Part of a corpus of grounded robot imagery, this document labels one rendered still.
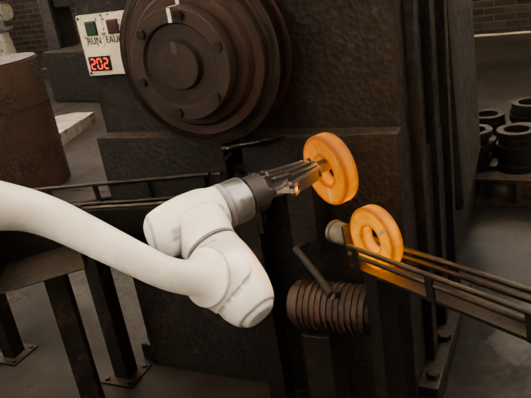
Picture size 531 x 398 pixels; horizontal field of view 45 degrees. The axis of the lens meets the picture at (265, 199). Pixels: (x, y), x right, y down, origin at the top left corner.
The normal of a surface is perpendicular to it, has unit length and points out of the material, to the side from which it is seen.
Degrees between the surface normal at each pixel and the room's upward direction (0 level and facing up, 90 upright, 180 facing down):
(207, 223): 35
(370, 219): 90
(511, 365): 0
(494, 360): 0
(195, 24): 90
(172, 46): 90
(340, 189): 93
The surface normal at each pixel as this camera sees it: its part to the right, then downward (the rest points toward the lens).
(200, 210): 0.17, -0.59
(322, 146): -0.84, 0.36
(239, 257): 0.49, -0.71
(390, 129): -0.15, -0.92
